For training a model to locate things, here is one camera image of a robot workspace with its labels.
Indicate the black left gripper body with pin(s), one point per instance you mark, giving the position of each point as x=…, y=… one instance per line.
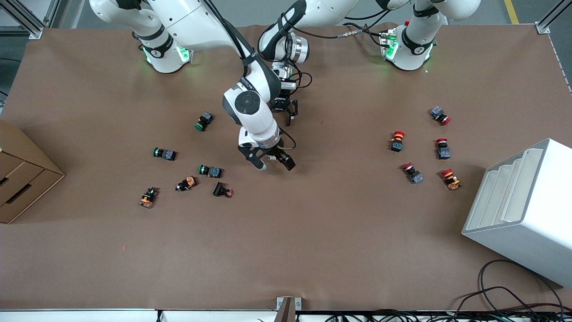
x=281, y=104

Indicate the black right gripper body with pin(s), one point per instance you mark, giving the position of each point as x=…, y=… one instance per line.
x=274, y=153

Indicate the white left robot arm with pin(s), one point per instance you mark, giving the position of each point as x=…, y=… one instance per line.
x=411, y=44

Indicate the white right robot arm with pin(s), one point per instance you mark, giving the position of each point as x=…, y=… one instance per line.
x=248, y=116

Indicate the brown paper table cover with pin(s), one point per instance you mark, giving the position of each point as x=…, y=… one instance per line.
x=313, y=246

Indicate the red emergency button black block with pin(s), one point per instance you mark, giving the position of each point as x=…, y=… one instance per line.
x=397, y=144

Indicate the red emergency button blue block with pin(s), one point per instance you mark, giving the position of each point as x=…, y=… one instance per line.
x=443, y=153
x=438, y=113
x=415, y=176

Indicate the red emergency button orange block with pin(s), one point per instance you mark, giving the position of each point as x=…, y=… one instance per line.
x=452, y=182

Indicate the brown cardboard box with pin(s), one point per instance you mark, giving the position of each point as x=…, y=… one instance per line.
x=27, y=179

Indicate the white stepped storage box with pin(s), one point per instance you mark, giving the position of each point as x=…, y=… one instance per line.
x=527, y=223

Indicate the green push button switch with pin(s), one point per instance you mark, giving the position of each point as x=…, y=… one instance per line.
x=167, y=154
x=213, y=171
x=204, y=120

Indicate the black switch red contact block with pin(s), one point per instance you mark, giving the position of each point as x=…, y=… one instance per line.
x=219, y=189

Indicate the orange black selector switch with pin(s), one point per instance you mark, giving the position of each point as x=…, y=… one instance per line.
x=147, y=199
x=190, y=182

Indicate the grey metal bracket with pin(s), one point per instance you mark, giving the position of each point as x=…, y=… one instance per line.
x=286, y=308

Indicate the white table edge rail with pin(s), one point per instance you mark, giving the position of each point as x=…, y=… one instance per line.
x=89, y=316

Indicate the aluminium frame profile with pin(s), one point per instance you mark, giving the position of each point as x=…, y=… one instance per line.
x=33, y=31
x=543, y=27

